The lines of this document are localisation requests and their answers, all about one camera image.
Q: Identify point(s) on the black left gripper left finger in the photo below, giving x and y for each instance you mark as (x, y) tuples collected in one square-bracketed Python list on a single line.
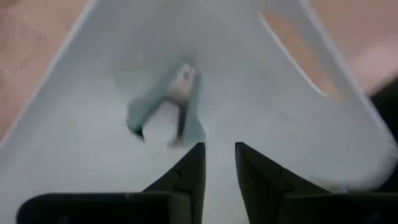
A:
[(192, 174)]

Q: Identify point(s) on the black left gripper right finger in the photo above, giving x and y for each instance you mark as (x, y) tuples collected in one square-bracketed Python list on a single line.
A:
[(261, 180)]

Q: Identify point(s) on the grey-blue staple remover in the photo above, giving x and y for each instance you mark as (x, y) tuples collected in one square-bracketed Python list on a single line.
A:
[(183, 87)]

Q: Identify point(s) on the white plastic tray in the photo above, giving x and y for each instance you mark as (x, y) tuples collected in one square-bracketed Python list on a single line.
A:
[(93, 155)]

